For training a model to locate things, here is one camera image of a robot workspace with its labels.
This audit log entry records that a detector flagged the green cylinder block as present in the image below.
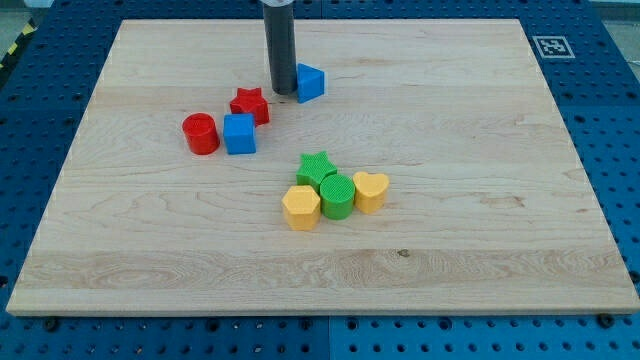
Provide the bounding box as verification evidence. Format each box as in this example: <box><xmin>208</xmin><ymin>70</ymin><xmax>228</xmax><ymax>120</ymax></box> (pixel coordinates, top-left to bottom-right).
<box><xmin>319</xmin><ymin>174</ymin><xmax>355</xmax><ymax>220</ymax></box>

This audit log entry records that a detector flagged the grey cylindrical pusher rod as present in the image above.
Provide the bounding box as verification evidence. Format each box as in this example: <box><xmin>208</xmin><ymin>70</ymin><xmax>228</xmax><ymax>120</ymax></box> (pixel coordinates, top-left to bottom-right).
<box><xmin>262</xmin><ymin>0</ymin><xmax>297</xmax><ymax>95</ymax></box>

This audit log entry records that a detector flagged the white fiducial marker tag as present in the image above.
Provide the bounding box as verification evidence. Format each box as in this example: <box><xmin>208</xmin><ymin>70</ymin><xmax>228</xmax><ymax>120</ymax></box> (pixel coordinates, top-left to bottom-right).
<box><xmin>532</xmin><ymin>35</ymin><xmax>575</xmax><ymax>59</ymax></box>

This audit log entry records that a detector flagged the yellow heart block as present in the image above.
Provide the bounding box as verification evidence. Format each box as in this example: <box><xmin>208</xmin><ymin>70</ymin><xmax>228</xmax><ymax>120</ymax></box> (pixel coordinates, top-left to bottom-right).
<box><xmin>352</xmin><ymin>171</ymin><xmax>390</xmax><ymax>214</ymax></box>

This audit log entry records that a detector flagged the green star block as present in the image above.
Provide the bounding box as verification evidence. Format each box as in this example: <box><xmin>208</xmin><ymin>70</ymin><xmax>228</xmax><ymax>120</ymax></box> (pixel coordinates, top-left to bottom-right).
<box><xmin>296</xmin><ymin>151</ymin><xmax>338</xmax><ymax>193</ymax></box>

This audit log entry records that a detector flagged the blue triangular prism block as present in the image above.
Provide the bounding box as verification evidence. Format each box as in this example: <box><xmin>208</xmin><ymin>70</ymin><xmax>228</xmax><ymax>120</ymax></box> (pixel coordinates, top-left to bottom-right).
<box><xmin>297</xmin><ymin>63</ymin><xmax>325</xmax><ymax>103</ymax></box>

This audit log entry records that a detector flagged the yellow black hazard tape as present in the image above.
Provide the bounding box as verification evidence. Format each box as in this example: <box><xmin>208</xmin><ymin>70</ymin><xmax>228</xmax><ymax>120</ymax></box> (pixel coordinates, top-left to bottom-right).
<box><xmin>1</xmin><ymin>18</ymin><xmax>37</xmax><ymax>70</ymax></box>

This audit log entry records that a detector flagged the light wooden board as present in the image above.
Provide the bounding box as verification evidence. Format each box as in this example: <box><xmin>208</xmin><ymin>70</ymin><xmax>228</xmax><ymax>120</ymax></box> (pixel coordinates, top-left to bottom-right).
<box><xmin>7</xmin><ymin>19</ymin><xmax>639</xmax><ymax>317</ymax></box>

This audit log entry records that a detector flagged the blue cube block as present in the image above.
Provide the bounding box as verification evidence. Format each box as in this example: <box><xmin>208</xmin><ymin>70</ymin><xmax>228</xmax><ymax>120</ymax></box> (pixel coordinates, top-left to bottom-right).
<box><xmin>223</xmin><ymin>113</ymin><xmax>256</xmax><ymax>155</ymax></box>

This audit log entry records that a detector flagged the red cylinder block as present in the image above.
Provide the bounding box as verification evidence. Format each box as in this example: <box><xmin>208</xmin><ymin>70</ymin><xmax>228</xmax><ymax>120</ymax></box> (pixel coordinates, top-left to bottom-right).
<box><xmin>182</xmin><ymin>113</ymin><xmax>220</xmax><ymax>155</ymax></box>

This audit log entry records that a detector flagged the yellow hexagon block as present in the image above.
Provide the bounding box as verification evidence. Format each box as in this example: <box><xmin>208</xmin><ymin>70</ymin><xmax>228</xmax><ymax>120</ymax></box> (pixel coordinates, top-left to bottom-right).
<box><xmin>281</xmin><ymin>185</ymin><xmax>321</xmax><ymax>231</ymax></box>

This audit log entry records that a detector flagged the red star block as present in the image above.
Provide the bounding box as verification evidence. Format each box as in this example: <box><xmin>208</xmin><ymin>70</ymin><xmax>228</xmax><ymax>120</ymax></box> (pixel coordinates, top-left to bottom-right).
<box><xmin>229</xmin><ymin>87</ymin><xmax>270</xmax><ymax>127</ymax></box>

